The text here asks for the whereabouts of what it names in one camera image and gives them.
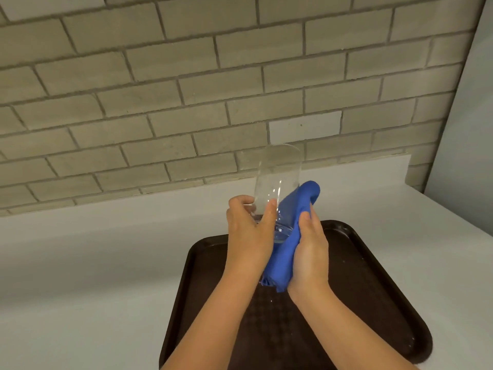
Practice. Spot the dark brown plastic tray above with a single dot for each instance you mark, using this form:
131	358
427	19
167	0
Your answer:
292	304

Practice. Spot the person's right thumb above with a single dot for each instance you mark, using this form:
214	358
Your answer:
306	227

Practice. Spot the clear drinking glass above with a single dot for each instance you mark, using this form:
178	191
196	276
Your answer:
275	188

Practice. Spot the person's left thumb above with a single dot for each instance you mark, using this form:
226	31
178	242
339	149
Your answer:
268	215

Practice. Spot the person's left hand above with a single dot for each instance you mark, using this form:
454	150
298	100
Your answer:
246	238

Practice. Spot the person's right forearm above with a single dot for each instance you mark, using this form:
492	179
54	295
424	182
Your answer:
346	331

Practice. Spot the person's left forearm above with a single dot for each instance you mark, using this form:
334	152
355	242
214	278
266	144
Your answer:
215	323

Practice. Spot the blue cleaning cloth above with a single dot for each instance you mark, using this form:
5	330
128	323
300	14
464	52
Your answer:
289	235

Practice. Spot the person's right hand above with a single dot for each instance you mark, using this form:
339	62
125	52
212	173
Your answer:
312	254

